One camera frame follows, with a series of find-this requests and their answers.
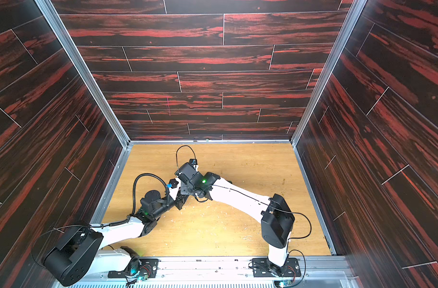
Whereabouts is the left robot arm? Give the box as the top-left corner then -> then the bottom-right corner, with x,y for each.
41,190 -> 188,286

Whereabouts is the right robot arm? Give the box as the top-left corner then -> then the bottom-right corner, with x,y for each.
175,171 -> 295,276

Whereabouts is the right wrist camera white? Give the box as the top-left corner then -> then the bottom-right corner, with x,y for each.
175,158 -> 198,187

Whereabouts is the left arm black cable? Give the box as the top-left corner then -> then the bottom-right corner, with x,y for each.
131,173 -> 168,218

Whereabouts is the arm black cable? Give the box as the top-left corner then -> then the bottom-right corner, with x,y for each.
131,173 -> 168,218
175,144 -> 313,288

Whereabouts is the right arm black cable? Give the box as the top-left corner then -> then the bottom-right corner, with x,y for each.
175,144 -> 313,288

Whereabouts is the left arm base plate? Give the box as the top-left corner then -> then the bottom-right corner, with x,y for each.
107,258 -> 159,281

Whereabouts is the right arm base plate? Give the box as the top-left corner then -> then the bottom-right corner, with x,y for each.
249,258 -> 302,277

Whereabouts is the front aluminium rail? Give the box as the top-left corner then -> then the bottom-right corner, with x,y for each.
75,252 -> 361,288

